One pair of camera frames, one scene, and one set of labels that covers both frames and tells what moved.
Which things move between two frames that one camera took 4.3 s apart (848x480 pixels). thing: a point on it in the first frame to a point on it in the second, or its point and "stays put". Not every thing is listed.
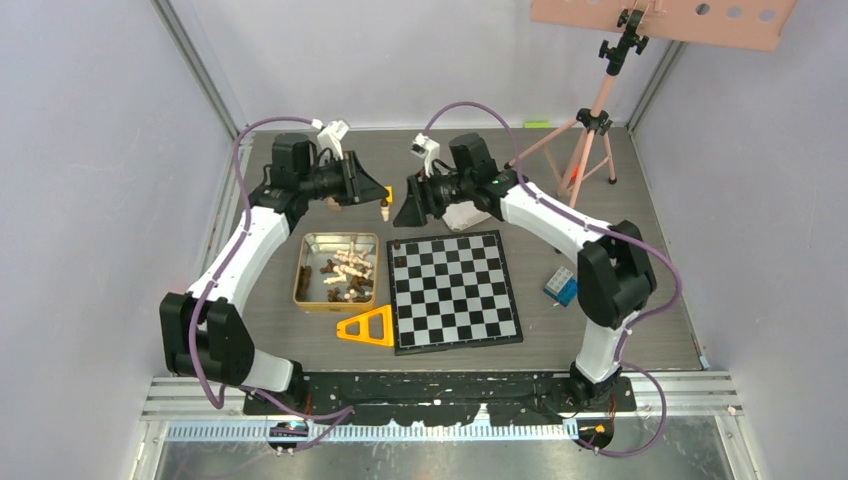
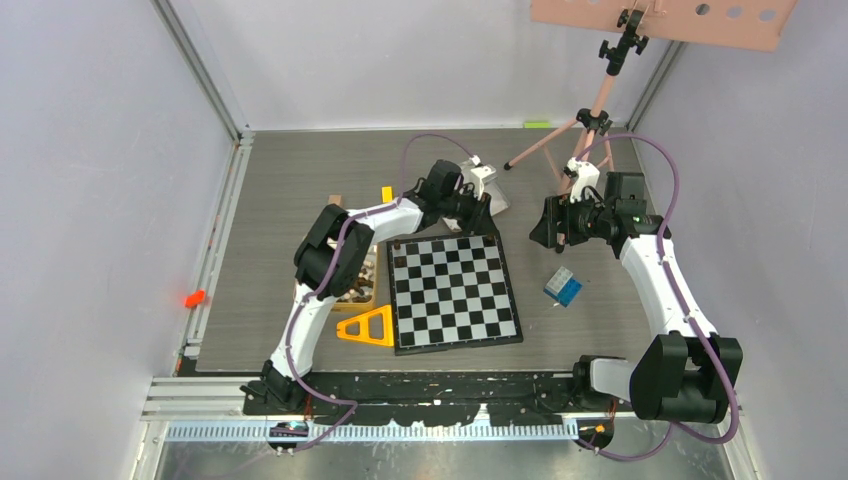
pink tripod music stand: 746,24 stays put
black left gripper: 358,185 to 480,221
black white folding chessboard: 451,292 stays put
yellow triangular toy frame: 363,321 stays put
